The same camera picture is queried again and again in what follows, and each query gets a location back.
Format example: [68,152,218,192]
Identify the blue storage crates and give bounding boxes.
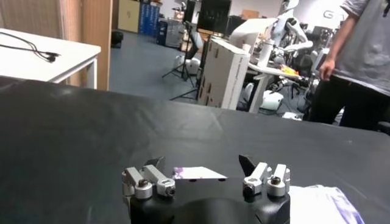
[138,2,161,37]

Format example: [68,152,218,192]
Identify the black trash bin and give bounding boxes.
[111,30,124,49]

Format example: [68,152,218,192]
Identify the lavender t-shirt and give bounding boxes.
[172,166,366,224]

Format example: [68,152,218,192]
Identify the person right forearm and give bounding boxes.
[327,13,360,63]

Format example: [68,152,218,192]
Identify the person right hand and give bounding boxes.
[319,57,336,82]

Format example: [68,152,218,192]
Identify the black tripod stand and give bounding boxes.
[161,0,232,101]

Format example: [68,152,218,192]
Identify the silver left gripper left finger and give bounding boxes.
[121,156,177,200]

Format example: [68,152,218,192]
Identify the white rounded robot shell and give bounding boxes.
[261,89,284,111]

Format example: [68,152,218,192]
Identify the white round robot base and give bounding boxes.
[175,54,202,75]

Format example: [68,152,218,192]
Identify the small white standing desk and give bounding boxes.
[248,62,301,114]

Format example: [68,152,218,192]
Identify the white curved sheet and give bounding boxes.
[229,17,278,49]

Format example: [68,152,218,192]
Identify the tall white cardboard box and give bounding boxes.
[196,38,251,110]

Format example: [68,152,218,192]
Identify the white table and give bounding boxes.
[0,27,102,89]

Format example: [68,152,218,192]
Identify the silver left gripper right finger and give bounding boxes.
[238,154,291,197]

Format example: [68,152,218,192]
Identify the beige cabinet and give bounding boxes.
[118,0,141,33]

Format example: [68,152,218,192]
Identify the orange snack packet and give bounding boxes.
[280,64,300,77]

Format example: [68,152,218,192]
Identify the white humanoid robot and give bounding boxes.
[271,0,314,54]

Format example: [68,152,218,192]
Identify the black plastic table cover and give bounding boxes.
[0,75,390,224]

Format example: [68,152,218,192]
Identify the black looped cable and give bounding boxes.
[0,31,61,63]

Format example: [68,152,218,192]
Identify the person in grey shirt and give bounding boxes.
[304,0,390,131]

